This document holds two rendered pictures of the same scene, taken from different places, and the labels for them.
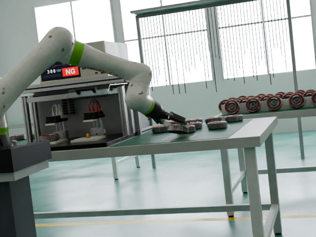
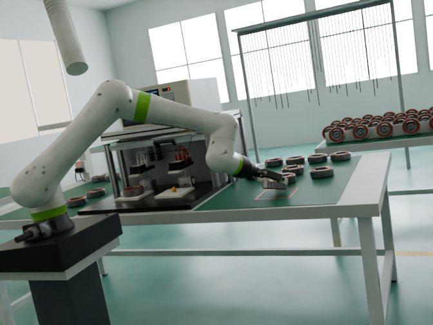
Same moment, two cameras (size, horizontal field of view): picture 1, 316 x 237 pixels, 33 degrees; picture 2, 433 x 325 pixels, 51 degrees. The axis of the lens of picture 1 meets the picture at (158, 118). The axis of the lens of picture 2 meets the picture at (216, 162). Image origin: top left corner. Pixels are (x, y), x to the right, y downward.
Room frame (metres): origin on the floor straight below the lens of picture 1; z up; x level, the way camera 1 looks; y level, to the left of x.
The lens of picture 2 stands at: (0.87, -0.12, 1.23)
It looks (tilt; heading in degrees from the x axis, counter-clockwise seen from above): 9 degrees down; 8
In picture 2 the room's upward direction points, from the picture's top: 10 degrees counter-clockwise
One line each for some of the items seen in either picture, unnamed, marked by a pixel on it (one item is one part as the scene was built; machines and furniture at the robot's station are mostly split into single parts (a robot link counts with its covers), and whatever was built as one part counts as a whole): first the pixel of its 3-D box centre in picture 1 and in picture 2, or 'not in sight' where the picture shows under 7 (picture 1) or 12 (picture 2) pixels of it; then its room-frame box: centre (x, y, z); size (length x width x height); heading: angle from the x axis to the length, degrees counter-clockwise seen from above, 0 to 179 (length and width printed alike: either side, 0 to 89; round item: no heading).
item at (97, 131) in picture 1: (98, 131); (187, 181); (3.16, 0.36, 0.80); 0.07 x 0.05 x 0.06; 73
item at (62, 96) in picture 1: (71, 95); (154, 142); (3.16, 0.49, 1.03); 0.62 x 0.01 x 0.03; 73
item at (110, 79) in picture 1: (85, 83); (173, 124); (3.37, 0.42, 1.09); 0.68 x 0.44 x 0.05; 73
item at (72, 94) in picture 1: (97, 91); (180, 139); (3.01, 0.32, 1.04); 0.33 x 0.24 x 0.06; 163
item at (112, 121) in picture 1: (84, 111); (173, 157); (3.30, 0.44, 0.92); 0.66 x 0.01 x 0.30; 73
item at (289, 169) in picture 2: (192, 125); (292, 170); (3.20, -0.20, 0.77); 0.11 x 0.11 x 0.04
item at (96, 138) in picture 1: (88, 138); (174, 193); (3.02, 0.40, 0.78); 0.15 x 0.15 x 0.01; 73
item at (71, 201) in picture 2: not in sight; (76, 201); (3.19, 1.00, 0.77); 0.11 x 0.11 x 0.04
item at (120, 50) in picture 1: (85, 62); (171, 102); (3.36, 0.41, 1.22); 0.44 x 0.39 x 0.20; 73
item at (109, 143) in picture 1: (70, 143); (156, 196); (3.07, 0.51, 0.76); 0.64 x 0.47 x 0.02; 73
